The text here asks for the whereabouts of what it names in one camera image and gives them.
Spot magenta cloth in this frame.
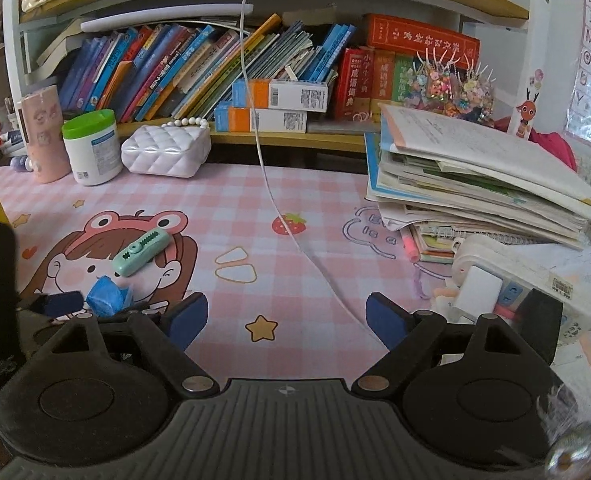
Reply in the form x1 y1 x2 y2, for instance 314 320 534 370
528 130 579 173

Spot blue paper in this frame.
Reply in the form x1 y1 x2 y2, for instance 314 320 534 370
86 275 135 317

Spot long red box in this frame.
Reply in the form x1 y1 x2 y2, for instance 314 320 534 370
364 13 480 63

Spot green correction tape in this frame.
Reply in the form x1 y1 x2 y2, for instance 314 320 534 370
113 227 169 277

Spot white power strip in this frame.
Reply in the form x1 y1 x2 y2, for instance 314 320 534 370
450 235 591 346

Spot white charger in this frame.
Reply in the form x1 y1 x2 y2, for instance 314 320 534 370
454 266 503 325

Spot pink cartoon tumbler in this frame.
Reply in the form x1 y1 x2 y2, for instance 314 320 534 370
16 85 72 183

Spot white cable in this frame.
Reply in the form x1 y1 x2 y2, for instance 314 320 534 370
240 0 371 328

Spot white foam tube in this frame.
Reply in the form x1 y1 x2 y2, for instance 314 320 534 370
80 2 256 34

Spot stack of workbooks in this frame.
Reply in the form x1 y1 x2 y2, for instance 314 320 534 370
364 102 591 263

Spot pink highlighter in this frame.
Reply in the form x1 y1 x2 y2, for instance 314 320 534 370
400 230 421 262

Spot orange dictionary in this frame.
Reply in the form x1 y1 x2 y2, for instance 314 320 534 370
370 50 397 107

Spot white quilted purse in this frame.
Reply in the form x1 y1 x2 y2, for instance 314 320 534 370
120 117 212 178

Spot green lid wipes canister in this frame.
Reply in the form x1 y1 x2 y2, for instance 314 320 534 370
62 109 124 187

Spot red dictionary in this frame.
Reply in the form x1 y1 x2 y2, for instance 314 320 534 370
333 46 376 121

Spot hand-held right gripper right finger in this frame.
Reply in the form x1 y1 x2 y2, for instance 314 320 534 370
351 291 531 397

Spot colourful sequin hair clips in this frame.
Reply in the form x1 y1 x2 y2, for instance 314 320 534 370
403 45 496 123

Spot green dictionary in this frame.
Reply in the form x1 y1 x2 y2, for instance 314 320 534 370
390 54 417 102

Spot pink checkered tablecloth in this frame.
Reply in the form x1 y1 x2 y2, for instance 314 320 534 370
0 157 476 391

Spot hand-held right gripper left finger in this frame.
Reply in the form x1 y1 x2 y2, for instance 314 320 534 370
33 291 220 399

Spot orange and blue box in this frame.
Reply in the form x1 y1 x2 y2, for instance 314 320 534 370
214 102 307 134
232 79 329 112

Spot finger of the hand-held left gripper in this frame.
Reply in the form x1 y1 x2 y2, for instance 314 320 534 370
120 301 162 316
18 292 84 317

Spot cartoon deer card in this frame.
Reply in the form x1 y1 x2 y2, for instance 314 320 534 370
508 90 541 141

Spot row of colourful books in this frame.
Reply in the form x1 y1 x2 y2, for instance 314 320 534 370
58 12 341 123

